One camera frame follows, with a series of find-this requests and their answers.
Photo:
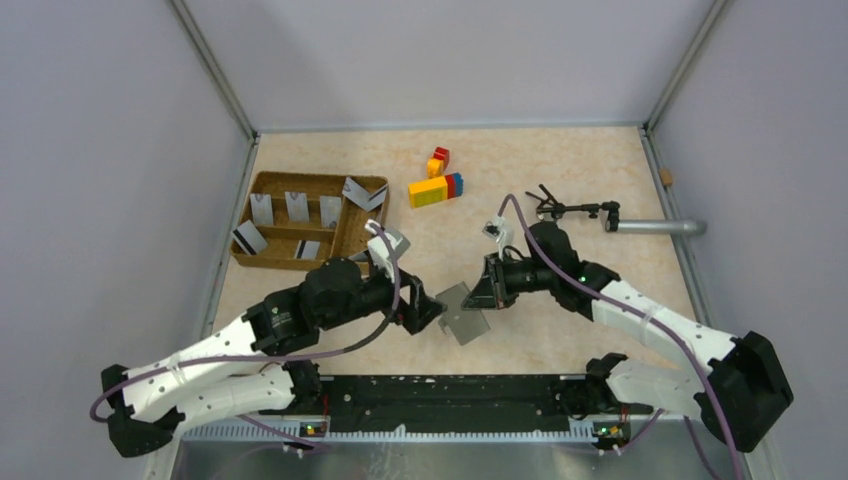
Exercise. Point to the silver metal tube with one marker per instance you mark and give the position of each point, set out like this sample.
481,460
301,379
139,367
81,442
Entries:
684,227

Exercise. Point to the small wooden cork piece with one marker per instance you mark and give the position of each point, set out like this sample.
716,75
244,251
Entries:
666,178

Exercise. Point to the red blue toy block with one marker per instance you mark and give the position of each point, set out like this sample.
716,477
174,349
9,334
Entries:
454,185

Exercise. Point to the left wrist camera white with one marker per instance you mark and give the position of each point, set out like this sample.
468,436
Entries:
386,245

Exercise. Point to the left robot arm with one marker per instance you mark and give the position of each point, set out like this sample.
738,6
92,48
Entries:
245,366

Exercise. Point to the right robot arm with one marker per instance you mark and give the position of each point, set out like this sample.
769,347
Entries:
735,385

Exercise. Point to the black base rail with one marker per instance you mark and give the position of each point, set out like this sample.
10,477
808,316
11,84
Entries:
455,404

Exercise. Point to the grey card top right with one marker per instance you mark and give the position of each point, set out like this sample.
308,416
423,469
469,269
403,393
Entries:
357,194

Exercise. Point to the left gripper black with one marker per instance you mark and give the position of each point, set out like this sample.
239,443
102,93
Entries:
422,308

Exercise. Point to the card with stripe left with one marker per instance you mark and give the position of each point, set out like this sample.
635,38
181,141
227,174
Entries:
249,238

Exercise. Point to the striped card top right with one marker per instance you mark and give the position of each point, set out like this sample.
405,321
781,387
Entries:
375,199

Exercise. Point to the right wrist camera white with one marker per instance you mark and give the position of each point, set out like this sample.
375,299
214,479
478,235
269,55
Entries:
499,230

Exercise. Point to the small red yellow block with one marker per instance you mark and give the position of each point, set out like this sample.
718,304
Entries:
438,162

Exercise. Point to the card with stripe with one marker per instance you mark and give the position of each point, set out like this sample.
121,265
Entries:
307,250
249,238

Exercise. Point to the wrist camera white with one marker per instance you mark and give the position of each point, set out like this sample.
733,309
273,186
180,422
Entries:
499,230
386,245

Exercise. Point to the black tripod camera mount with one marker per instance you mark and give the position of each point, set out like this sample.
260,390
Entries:
550,209

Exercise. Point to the grey card back right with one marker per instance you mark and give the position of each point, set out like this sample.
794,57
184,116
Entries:
330,209

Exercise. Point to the grey card holder wallet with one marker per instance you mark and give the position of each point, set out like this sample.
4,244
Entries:
464,325

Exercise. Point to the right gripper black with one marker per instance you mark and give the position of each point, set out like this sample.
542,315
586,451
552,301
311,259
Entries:
492,290

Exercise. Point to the card with stripe front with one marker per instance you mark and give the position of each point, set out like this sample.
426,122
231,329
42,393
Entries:
307,250

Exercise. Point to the yellow toy block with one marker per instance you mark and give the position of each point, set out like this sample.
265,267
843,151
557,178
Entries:
427,192

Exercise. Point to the brown woven tray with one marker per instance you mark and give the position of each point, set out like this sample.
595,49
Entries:
348,239

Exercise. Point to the grey card back middle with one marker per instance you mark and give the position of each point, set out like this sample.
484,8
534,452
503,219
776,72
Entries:
297,206

